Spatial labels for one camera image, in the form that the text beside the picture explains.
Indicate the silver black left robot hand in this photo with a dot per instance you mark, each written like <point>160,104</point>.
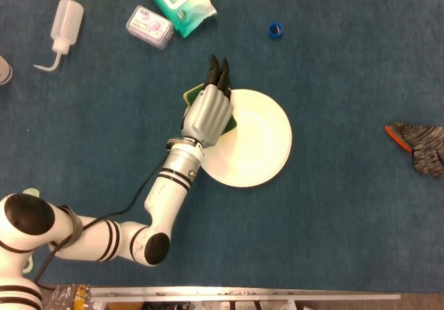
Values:
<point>208,116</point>

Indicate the green and yellow sponge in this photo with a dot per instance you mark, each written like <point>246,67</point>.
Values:
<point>190,95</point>

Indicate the white round plate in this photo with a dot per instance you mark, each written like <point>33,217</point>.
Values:
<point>260,143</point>

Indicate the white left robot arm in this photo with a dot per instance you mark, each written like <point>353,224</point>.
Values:
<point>170,192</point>

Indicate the blue bottle cap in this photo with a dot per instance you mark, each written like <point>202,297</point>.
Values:
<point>271,32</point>

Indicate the clear plastic swab box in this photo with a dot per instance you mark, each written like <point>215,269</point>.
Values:
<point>149,27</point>

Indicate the green wet wipes pack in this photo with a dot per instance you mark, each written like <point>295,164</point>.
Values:
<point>180,5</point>

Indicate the translucent white squeeze bottle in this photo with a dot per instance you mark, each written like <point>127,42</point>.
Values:
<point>67,18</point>

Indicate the teal table cloth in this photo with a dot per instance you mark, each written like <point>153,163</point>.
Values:
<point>347,220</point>

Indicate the white cup blue rim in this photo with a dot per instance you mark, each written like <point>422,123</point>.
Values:
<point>4,72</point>

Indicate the grey striped knit glove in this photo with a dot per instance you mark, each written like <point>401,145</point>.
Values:
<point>423,147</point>

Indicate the clear plastic bag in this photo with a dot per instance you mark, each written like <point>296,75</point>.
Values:
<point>66,296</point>

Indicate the aluminium frame rail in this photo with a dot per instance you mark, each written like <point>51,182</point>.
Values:
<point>243,292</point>

